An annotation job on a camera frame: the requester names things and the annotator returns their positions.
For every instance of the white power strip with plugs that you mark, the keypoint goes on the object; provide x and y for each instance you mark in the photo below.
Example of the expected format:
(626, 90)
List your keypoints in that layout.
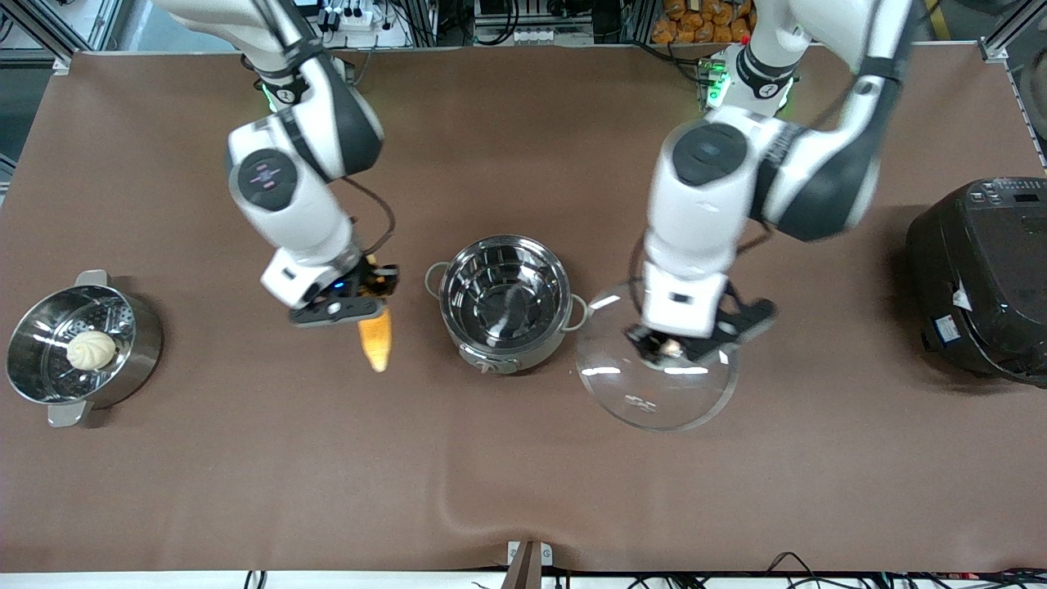
(360, 20)

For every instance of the stainless steel steamer pot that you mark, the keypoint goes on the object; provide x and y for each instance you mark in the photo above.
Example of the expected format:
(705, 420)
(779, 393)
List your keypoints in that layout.
(82, 352)

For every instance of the black electric rice cooker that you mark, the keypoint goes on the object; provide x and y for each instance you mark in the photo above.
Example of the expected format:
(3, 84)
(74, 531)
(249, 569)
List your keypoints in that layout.
(981, 278)

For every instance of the stainless steel cooking pot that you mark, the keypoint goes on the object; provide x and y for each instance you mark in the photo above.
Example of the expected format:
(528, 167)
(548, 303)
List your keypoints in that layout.
(503, 303)

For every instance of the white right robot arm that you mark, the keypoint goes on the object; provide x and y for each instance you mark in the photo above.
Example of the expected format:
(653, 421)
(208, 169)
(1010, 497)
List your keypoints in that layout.
(303, 147)

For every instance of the yellow toy corn cob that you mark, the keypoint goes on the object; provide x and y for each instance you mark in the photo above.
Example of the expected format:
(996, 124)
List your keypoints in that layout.
(377, 343)

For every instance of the glass pot lid with knob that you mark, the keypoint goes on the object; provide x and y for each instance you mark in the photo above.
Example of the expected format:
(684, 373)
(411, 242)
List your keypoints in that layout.
(654, 393)

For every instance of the white steamed bun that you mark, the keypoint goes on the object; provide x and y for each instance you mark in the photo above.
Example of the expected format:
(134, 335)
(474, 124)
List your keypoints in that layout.
(91, 350)

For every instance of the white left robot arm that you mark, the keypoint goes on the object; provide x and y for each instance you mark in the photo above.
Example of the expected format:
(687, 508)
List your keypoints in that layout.
(761, 164)

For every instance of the pile of toy bread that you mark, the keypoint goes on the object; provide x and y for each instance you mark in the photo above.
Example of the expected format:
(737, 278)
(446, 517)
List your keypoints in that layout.
(703, 18)

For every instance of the metal table edge bracket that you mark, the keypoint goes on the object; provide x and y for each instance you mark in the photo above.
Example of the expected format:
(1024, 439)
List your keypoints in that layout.
(528, 564)

